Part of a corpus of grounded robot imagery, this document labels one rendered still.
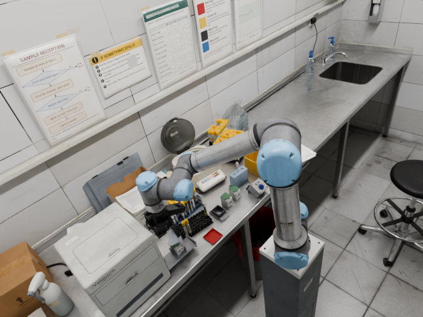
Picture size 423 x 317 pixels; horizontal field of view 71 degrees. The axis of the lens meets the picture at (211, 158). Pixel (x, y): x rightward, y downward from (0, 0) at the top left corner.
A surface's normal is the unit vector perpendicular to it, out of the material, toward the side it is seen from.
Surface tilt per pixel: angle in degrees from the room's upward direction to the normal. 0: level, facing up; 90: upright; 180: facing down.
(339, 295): 0
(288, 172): 82
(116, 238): 0
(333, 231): 0
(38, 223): 90
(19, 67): 94
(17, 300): 88
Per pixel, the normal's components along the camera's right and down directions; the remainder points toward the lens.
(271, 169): -0.25, 0.50
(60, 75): 0.70, 0.39
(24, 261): -0.11, -0.77
